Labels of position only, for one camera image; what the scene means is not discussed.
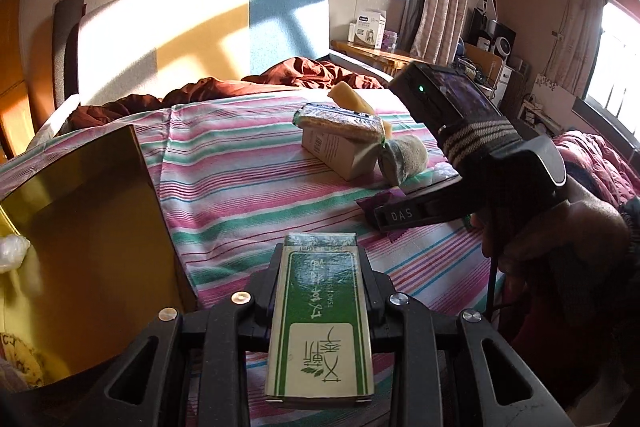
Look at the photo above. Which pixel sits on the brown blanket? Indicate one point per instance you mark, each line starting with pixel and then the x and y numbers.
pixel 300 72

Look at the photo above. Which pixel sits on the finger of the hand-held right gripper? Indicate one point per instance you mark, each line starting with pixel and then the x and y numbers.
pixel 432 185
pixel 420 213

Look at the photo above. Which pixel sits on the side window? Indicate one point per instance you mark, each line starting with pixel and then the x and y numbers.
pixel 617 62

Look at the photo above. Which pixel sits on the sheer side curtain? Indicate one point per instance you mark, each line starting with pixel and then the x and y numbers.
pixel 575 22

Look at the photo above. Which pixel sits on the green-edged rice cracker packet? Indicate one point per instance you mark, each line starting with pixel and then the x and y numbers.
pixel 340 122

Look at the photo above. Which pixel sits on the cluttered desk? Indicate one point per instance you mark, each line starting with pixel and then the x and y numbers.
pixel 495 57

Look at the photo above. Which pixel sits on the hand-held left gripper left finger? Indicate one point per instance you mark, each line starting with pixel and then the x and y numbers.
pixel 270 279

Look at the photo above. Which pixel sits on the purple snack packet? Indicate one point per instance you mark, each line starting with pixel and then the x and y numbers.
pixel 372 200

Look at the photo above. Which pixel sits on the person's right hand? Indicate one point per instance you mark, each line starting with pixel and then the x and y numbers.
pixel 560 252

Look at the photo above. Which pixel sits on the wooden wardrobe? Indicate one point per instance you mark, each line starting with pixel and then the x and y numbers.
pixel 20 97

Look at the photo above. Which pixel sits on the wooden bedside shelf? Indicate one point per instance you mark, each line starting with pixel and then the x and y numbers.
pixel 375 54

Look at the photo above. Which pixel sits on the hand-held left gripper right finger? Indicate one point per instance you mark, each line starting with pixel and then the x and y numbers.
pixel 369 287

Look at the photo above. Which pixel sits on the plain cardboard box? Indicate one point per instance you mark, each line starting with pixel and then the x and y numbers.
pixel 340 157

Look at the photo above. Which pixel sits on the purple jar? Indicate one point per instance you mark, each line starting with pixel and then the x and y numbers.
pixel 390 41

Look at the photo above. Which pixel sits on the white product box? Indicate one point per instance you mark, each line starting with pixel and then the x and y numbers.
pixel 369 27

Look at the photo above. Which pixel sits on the gold tin box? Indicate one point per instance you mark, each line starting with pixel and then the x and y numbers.
pixel 100 257

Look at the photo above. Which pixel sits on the pink quilted cloth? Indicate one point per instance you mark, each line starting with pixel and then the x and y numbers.
pixel 600 167

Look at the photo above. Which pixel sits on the padded bed headboard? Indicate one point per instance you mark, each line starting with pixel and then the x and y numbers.
pixel 200 27

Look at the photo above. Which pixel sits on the white plastic bag bundle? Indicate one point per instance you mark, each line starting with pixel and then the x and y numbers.
pixel 12 254

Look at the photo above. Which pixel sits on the yellow patterned snack packet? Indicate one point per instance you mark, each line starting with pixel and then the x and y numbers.
pixel 17 357

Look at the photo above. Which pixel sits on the yellow cake slice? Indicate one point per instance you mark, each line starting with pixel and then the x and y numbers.
pixel 347 94

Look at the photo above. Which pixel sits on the green and white carton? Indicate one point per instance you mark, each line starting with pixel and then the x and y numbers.
pixel 320 322

